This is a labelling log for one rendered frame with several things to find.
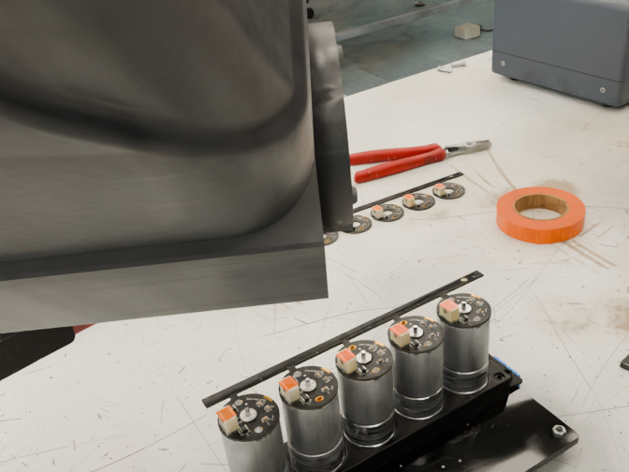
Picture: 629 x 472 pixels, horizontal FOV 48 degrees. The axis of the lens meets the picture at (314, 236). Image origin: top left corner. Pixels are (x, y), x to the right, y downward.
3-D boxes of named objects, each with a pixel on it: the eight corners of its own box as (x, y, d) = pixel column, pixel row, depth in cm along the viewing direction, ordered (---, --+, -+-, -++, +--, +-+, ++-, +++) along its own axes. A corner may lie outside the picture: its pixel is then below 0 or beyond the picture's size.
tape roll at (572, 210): (485, 206, 53) (485, 192, 52) (563, 195, 53) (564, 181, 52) (512, 249, 48) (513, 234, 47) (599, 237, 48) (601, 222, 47)
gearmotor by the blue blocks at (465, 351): (497, 392, 35) (502, 310, 33) (459, 414, 34) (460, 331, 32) (464, 365, 37) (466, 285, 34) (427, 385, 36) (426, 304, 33)
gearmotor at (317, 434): (357, 472, 32) (348, 389, 29) (310, 499, 31) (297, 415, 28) (328, 438, 34) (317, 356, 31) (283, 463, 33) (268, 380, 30)
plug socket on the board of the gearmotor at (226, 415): (245, 425, 28) (242, 413, 28) (226, 435, 28) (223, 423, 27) (236, 413, 29) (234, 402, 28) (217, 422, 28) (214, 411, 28)
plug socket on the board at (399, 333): (415, 341, 31) (415, 329, 31) (399, 348, 31) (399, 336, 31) (403, 331, 32) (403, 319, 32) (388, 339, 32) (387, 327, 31)
